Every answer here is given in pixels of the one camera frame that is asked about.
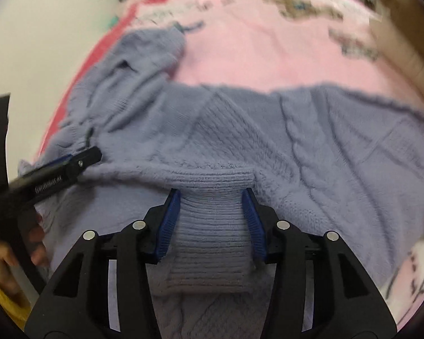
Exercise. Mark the pink printed blanket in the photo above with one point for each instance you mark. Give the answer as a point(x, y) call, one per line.
point(251, 53)

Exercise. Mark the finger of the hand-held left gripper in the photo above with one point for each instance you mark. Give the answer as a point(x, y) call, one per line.
point(56, 174)

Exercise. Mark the person's yellow clothing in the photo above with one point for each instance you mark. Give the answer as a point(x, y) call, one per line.
point(7, 303)

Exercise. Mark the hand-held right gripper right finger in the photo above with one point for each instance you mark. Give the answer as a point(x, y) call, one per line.
point(252, 219)

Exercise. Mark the lavender knitted sweater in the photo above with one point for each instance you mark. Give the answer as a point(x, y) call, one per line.
point(233, 130)

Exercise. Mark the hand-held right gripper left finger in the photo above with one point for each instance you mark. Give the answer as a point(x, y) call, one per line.
point(169, 219)

